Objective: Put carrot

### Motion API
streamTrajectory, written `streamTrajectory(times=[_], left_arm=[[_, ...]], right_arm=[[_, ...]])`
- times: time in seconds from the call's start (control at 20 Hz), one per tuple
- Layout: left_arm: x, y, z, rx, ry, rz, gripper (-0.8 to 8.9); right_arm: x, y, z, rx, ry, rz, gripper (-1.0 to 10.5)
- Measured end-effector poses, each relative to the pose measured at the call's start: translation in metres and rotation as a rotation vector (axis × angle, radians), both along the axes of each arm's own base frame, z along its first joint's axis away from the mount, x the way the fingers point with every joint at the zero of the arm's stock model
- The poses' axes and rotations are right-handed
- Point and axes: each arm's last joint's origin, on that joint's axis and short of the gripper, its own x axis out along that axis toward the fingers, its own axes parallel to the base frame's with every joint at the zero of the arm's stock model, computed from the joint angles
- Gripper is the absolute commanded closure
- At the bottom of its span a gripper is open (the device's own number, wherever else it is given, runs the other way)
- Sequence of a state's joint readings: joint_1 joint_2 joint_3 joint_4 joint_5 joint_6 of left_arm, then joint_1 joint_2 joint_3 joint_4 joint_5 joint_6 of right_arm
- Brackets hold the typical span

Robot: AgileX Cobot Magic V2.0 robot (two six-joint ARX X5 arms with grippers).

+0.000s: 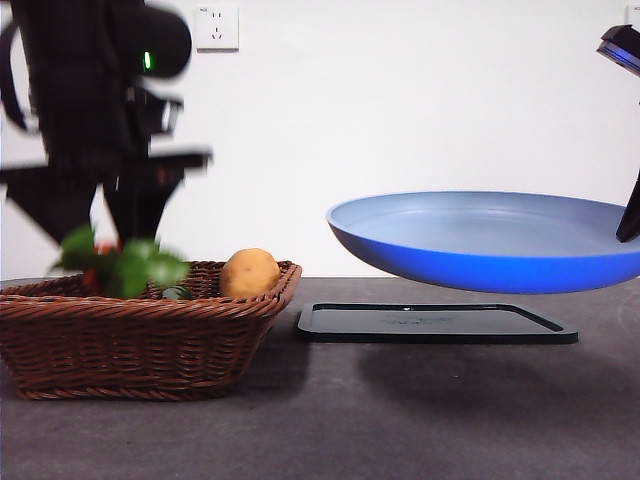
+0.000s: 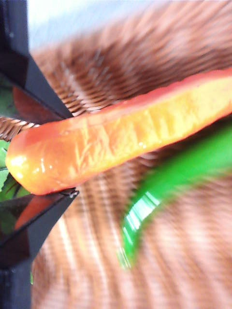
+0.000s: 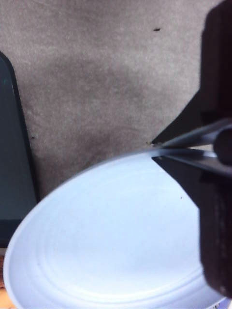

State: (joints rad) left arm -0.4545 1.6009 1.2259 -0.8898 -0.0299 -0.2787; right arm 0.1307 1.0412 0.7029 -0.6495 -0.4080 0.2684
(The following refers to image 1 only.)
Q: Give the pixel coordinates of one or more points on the blue round plate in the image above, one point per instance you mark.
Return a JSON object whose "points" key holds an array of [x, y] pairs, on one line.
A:
{"points": [[475, 260]]}

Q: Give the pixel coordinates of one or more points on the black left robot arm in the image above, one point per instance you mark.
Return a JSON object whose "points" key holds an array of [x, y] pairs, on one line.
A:
{"points": [[75, 75]]}

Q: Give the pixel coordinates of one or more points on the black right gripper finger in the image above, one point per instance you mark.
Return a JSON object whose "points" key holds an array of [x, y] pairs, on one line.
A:
{"points": [[631, 220]]}

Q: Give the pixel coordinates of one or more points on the brown wicker basket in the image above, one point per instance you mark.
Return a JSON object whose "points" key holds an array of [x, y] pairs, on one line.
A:
{"points": [[125, 345]]}

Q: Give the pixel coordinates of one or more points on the yellow-brown potato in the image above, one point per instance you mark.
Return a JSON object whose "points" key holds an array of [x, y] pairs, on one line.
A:
{"points": [[250, 274]]}

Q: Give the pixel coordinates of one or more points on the dark rectangular tray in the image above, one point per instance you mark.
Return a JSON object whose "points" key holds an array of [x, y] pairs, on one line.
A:
{"points": [[435, 325]]}

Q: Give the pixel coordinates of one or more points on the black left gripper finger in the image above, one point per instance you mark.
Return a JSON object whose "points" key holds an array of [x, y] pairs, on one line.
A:
{"points": [[47, 205], [137, 205]]}

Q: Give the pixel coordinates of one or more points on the green cucumber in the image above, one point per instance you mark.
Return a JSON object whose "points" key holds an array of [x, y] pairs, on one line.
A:
{"points": [[176, 294]]}

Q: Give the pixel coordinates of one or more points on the white wall socket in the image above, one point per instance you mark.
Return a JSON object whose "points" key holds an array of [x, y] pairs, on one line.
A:
{"points": [[217, 27], [635, 15]]}

